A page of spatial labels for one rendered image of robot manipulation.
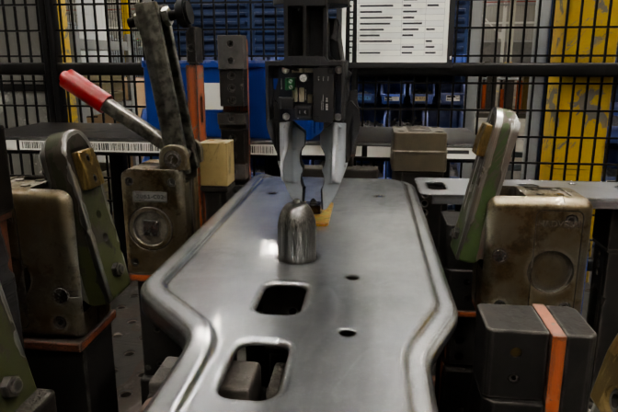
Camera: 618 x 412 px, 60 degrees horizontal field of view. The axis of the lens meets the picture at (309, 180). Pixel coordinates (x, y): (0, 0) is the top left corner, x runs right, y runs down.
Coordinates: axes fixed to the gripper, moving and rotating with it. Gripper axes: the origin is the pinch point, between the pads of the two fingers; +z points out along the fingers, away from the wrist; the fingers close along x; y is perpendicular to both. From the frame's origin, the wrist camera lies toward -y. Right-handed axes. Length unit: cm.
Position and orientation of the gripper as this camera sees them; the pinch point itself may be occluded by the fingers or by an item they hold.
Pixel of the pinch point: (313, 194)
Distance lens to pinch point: 56.4
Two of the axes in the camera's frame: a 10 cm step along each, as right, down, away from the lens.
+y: -1.1, 2.2, -9.7
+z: 0.0, 9.7, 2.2
